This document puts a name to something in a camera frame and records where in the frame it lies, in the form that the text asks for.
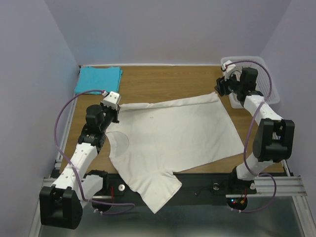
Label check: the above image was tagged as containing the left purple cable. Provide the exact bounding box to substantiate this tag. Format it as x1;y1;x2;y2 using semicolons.
54;89;136;216

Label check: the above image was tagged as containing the white plastic basket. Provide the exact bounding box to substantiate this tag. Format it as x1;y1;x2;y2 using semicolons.
221;56;280;109

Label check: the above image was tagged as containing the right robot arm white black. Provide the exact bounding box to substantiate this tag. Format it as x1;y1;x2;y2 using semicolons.
215;64;295;193

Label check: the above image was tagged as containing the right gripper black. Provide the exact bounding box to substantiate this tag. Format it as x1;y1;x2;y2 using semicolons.
213;70;243;96

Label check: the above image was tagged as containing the white t shirt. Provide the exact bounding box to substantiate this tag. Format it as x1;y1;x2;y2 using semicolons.
106;93;244;213

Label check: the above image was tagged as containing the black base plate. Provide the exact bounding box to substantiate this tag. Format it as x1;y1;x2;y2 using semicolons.
81;173;257;207

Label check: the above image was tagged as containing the aluminium frame rail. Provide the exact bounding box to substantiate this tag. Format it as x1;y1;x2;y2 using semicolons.
39;66;308;198

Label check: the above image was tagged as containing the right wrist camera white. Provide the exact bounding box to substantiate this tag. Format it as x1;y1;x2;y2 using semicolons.
221;60;237;80

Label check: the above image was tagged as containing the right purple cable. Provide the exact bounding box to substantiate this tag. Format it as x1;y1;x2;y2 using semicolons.
222;60;277;213

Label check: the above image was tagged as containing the purple cable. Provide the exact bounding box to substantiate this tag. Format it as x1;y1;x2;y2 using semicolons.
54;89;136;216
222;60;277;213

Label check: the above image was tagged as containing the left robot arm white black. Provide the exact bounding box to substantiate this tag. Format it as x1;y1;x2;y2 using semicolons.
39;103;120;229

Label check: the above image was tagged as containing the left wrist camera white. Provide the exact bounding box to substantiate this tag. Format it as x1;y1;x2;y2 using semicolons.
101;91;121;111

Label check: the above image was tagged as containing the folded blue t shirt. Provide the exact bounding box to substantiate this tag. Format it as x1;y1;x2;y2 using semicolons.
75;67;123;94

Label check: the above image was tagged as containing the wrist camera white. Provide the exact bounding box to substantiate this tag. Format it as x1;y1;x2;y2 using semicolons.
221;60;237;80
101;91;121;111

